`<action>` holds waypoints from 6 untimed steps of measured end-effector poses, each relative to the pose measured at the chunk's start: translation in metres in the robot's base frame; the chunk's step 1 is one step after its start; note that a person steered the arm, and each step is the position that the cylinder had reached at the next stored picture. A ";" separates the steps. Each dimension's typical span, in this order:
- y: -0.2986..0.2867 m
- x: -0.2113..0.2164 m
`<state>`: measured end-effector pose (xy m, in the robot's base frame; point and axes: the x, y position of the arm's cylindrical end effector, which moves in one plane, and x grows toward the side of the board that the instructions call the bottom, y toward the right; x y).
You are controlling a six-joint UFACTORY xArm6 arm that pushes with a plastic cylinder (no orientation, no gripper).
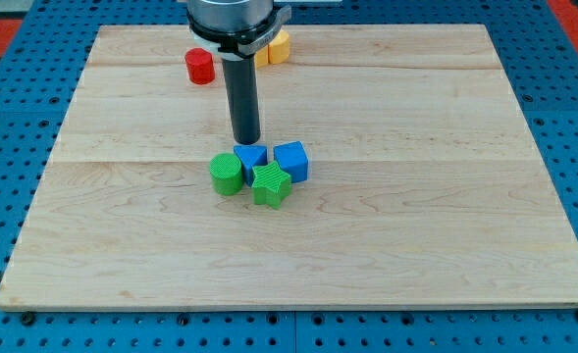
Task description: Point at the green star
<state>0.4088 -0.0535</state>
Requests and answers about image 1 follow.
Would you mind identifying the green star block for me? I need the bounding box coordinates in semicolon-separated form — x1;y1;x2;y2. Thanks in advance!
251;161;291;209

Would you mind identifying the blue cube block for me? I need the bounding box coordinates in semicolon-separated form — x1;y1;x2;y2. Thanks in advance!
273;141;309;183

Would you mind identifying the blue triangle block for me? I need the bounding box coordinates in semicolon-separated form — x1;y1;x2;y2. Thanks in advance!
233;145;268;186

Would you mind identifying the green cylinder block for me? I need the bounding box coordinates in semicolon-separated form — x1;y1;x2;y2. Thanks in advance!
209;153;243;196

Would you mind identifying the black cylindrical pointer tool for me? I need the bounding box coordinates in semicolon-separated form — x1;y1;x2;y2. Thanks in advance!
222;57;261;145

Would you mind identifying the yellow block left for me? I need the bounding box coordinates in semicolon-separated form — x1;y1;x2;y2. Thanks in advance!
254;46;269;69

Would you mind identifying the yellow block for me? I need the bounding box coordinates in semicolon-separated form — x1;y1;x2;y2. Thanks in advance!
268;29;290;65
254;46;269;69

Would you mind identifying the yellow block right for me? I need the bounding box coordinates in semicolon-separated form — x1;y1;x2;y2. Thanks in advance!
268;29;290;65

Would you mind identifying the wooden board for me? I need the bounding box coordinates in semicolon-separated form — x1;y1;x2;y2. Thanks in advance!
0;25;578;312

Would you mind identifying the red cylinder block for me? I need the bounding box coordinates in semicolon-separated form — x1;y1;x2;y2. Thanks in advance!
184;47;215;85

